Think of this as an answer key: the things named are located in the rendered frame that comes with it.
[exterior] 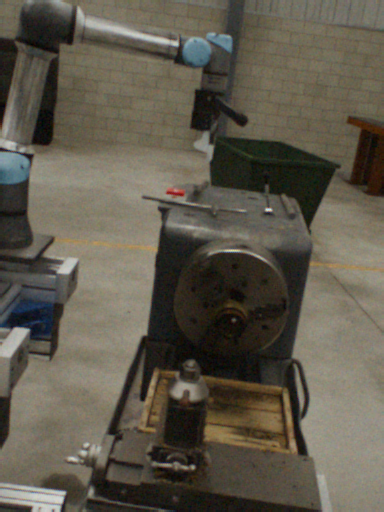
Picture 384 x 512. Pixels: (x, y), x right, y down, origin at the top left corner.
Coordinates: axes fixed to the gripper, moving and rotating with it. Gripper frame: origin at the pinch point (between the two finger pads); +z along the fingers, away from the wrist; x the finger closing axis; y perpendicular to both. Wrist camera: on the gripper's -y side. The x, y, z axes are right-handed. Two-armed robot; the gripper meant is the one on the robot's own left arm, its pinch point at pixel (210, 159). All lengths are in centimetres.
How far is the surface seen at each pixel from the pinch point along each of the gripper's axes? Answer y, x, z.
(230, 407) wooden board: -15, 52, 53
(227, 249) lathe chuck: -8.5, 31.0, 18.3
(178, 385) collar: -2, 91, 27
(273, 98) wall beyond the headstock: -70, -987, 35
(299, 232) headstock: -29.2, 10.0, 16.2
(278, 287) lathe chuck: -23.6, 31.7, 26.6
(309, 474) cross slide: -30, 87, 45
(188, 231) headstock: 3.1, 15.3, 19.2
